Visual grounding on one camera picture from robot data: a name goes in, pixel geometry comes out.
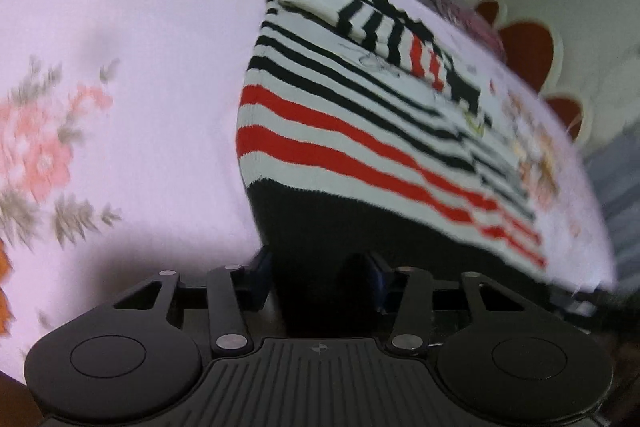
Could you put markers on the striped knit sweater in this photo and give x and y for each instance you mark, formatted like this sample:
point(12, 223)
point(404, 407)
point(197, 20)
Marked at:
point(350, 132)

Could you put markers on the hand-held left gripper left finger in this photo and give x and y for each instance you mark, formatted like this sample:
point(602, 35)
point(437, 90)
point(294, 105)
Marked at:
point(260, 279)

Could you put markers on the pink floral bed sheet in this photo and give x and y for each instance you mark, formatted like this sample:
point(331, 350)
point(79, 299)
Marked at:
point(125, 57)

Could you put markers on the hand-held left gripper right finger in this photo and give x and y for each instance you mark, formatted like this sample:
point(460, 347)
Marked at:
point(376, 279)

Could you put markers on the folded pink blankets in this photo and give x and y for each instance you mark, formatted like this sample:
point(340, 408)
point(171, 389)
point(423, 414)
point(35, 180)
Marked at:
point(465, 14)

